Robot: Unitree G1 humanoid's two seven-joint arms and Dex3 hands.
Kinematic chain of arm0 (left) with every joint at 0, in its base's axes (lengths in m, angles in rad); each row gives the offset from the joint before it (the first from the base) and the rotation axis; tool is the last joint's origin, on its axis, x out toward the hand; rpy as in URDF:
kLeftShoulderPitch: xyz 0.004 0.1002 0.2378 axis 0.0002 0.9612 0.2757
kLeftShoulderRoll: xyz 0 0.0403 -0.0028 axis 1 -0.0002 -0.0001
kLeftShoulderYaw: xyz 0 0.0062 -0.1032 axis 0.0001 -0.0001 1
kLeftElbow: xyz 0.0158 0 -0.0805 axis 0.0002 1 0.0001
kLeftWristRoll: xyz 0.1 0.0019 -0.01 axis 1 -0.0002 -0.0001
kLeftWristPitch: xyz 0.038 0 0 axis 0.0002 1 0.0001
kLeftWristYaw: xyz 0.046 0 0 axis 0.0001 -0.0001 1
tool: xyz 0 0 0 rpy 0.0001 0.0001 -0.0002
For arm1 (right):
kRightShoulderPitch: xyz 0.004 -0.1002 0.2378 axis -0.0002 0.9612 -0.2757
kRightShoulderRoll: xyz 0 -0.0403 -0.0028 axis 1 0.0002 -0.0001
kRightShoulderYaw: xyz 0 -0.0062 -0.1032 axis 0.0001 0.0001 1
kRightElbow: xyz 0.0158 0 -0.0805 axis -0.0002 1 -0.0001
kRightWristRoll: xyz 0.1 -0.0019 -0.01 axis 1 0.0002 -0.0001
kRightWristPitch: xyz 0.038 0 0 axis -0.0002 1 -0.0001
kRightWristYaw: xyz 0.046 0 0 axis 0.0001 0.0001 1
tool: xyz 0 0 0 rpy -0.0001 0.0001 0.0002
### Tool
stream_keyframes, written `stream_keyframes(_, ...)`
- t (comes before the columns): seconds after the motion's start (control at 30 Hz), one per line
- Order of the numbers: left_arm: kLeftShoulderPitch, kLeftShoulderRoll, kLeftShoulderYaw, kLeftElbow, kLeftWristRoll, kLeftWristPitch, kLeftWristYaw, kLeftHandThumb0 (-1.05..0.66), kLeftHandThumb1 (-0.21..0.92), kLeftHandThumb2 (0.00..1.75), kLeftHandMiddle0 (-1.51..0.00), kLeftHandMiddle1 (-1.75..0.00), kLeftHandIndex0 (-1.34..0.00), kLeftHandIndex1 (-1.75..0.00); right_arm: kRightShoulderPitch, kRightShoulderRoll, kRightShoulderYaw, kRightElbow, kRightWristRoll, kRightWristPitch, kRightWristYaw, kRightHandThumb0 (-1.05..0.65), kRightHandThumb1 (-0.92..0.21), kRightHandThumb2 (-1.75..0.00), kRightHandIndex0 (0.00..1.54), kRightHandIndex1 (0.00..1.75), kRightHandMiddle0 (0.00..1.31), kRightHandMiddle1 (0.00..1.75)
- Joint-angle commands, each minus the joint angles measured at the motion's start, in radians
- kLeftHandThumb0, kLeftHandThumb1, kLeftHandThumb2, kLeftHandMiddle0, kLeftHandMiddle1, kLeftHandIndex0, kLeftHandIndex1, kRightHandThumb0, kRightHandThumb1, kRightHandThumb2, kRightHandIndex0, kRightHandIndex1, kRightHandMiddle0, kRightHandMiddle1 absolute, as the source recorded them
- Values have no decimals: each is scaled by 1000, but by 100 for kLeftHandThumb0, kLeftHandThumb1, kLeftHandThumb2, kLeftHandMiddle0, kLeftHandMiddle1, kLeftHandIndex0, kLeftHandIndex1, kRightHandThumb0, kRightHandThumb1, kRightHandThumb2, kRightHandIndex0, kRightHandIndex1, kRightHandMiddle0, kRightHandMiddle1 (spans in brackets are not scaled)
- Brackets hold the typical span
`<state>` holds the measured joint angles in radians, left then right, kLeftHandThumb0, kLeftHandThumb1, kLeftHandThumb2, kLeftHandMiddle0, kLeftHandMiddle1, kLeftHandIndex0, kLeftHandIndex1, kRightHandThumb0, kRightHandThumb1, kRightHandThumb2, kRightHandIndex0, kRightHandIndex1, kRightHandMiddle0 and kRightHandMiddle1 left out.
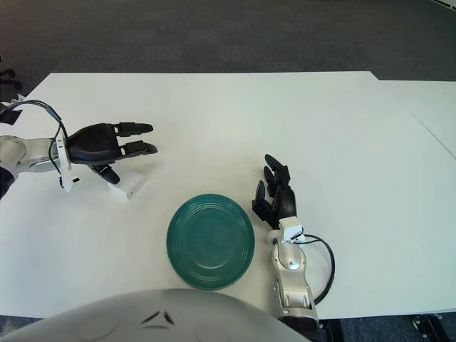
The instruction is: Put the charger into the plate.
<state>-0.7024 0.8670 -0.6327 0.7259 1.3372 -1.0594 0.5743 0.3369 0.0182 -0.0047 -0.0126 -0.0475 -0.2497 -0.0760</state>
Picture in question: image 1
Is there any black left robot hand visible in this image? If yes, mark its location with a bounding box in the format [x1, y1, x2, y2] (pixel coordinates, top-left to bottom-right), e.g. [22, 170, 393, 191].
[67, 122, 159, 185]

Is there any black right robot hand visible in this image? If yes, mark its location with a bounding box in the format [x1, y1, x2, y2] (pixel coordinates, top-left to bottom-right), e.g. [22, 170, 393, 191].
[251, 153, 298, 229]

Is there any white charger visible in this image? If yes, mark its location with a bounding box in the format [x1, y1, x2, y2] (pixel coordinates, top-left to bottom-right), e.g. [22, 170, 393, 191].
[106, 170, 148, 203]

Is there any green ribbed plate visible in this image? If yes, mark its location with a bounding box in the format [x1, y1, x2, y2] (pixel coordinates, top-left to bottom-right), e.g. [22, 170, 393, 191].
[165, 193, 257, 290]

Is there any black office chair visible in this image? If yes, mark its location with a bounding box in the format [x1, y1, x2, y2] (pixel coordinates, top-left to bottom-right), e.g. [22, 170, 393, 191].
[0, 56, 22, 94]

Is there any grey robot torso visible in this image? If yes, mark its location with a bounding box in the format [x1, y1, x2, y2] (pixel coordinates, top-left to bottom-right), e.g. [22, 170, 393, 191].
[0, 288, 308, 342]

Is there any black table leg caster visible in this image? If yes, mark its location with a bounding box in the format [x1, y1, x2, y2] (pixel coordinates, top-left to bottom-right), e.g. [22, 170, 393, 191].
[413, 313, 447, 342]

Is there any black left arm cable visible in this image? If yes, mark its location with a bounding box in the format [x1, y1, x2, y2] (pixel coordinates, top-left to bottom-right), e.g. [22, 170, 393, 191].
[0, 99, 69, 179]

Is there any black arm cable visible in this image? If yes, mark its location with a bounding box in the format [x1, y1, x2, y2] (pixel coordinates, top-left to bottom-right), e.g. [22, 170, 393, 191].
[0, 99, 69, 179]
[301, 234, 336, 304]

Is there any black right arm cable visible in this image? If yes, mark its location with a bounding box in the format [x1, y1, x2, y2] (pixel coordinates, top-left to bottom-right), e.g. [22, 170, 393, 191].
[301, 234, 336, 304]

